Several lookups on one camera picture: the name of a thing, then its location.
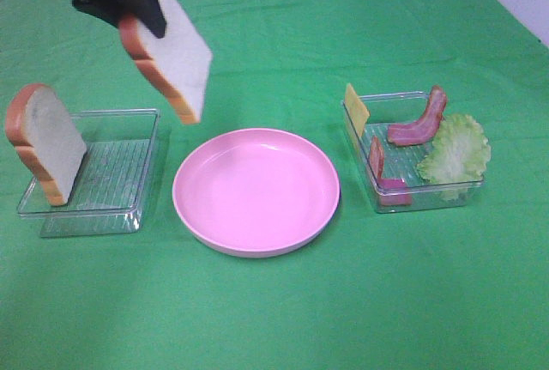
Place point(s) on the white bread slice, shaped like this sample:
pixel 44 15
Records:
pixel 177 64

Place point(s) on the yellow cheese slice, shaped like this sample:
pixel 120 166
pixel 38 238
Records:
pixel 357 116

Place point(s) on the bacon strip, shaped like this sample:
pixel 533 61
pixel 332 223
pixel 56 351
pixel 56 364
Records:
pixel 389 192
pixel 425 127

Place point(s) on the green lettuce leaf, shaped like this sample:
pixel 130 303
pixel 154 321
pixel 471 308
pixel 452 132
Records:
pixel 460 152

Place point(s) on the standing bread slice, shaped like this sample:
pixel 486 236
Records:
pixel 44 136

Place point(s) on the clear left bread tray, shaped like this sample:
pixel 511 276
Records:
pixel 110 191

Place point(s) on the pink round plate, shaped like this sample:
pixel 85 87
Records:
pixel 256 193

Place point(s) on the clear right ingredient tray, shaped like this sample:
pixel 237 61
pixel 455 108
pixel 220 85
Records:
pixel 400 162

